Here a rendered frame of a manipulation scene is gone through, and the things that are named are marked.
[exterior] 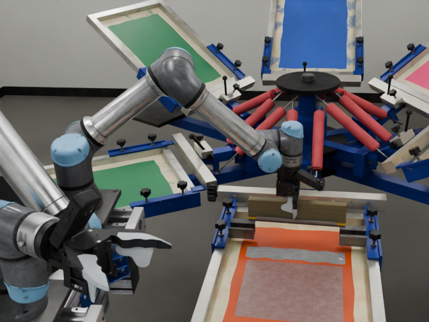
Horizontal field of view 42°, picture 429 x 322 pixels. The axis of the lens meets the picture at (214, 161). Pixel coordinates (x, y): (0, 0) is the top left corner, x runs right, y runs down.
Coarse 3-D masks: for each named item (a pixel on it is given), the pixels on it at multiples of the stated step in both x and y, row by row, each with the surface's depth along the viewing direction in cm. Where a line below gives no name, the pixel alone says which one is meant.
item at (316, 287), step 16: (304, 240) 212; (320, 240) 211; (336, 240) 211; (304, 272) 194; (320, 272) 194; (336, 272) 194; (304, 288) 187; (320, 288) 186; (336, 288) 186; (352, 288) 186; (304, 304) 180; (320, 304) 179; (336, 304) 179; (352, 304) 179; (288, 320) 173; (304, 320) 173; (320, 320) 173; (336, 320) 172; (352, 320) 172
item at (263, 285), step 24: (264, 240) 213; (288, 240) 212; (240, 264) 200; (264, 264) 199; (288, 264) 199; (240, 288) 188; (264, 288) 188; (288, 288) 187; (240, 312) 178; (264, 312) 177; (288, 312) 177
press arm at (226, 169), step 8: (224, 168) 275; (232, 168) 275; (240, 168) 274; (256, 168) 276; (192, 176) 269; (216, 176) 270; (224, 176) 271; (232, 176) 273; (240, 176) 275; (248, 176) 276; (256, 176) 278; (200, 184) 269
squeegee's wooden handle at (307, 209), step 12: (252, 204) 205; (264, 204) 204; (276, 204) 203; (300, 204) 201; (312, 204) 200; (324, 204) 199; (336, 204) 199; (252, 216) 207; (276, 216) 205; (288, 216) 204; (300, 216) 203; (312, 216) 202; (324, 216) 201; (336, 216) 200
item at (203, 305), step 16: (240, 208) 228; (352, 224) 219; (224, 256) 204; (208, 272) 191; (368, 272) 188; (208, 288) 184; (368, 288) 185; (208, 304) 177; (192, 320) 170; (384, 320) 167
